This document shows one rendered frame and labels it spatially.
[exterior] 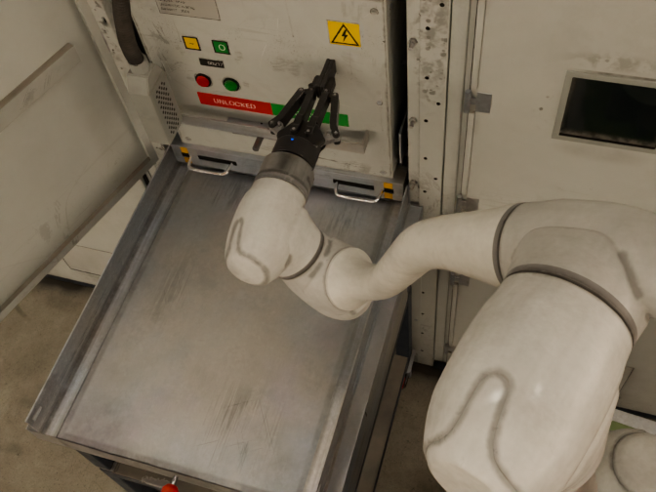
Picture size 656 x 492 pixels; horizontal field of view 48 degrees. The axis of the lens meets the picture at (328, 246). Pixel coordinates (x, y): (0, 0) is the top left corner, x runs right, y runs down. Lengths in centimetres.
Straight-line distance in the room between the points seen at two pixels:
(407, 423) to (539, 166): 110
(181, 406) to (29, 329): 133
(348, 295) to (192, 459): 47
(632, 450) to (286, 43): 87
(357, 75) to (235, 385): 63
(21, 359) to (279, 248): 171
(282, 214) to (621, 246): 56
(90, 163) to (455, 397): 122
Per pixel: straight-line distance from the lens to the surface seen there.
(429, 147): 147
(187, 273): 161
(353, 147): 146
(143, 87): 145
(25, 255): 171
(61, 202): 170
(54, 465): 250
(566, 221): 75
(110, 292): 163
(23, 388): 265
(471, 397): 64
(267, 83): 146
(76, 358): 158
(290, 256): 113
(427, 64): 131
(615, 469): 121
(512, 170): 145
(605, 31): 120
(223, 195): 170
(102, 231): 225
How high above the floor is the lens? 217
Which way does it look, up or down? 57 degrees down
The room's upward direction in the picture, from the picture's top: 10 degrees counter-clockwise
